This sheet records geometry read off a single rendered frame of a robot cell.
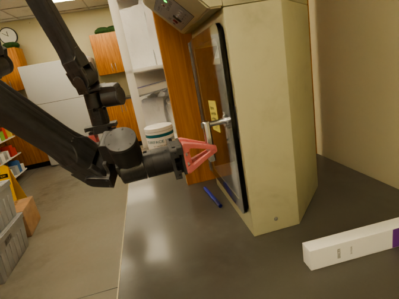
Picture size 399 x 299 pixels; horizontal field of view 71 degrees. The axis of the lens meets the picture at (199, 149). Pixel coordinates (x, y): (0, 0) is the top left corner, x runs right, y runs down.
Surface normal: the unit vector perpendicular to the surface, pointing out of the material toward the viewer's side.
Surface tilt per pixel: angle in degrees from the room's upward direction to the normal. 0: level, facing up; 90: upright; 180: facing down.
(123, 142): 37
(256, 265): 0
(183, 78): 90
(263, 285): 0
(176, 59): 90
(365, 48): 90
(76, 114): 90
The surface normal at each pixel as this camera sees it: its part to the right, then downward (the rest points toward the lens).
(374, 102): -0.96, 0.22
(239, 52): 0.20, 0.25
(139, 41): -0.32, 0.34
